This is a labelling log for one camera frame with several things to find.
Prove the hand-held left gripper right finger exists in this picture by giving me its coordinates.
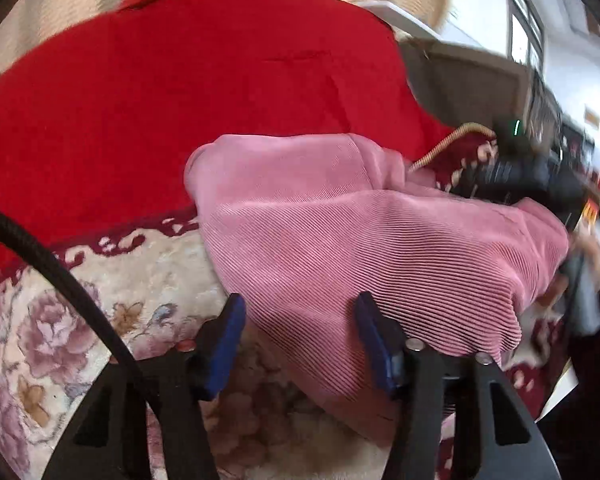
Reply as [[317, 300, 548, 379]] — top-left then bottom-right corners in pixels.
[[355, 292, 562, 480]]

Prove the black cable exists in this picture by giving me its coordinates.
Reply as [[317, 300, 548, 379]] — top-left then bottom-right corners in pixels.
[[0, 205, 148, 378]]

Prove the red sofa cover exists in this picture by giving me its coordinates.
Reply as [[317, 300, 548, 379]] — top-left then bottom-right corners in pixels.
[[0, 0, 456, 291]]

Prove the white board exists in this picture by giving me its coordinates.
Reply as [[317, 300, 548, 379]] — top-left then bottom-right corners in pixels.
[[357, 0, 443, 38]]

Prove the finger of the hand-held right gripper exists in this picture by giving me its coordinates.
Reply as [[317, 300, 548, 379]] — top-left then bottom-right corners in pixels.
[[447, 156, 512, 202]]

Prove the person's right forearm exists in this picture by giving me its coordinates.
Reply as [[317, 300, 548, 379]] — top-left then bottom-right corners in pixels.
[[535, 235, 600, 337]]

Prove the window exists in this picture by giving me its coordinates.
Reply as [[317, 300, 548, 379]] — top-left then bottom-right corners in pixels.
[[504, 0, 547, 68]]

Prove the floral plush blanket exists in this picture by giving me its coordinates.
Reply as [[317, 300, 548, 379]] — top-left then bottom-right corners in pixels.
[[0, 122, 581, 480]]

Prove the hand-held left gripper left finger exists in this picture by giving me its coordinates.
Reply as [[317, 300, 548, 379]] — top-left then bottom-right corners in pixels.
[[41, 293, 247, 480]]

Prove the pink fleece jacket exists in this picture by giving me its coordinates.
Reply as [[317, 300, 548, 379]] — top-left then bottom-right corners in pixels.
[[184, 132, 572, 411]]

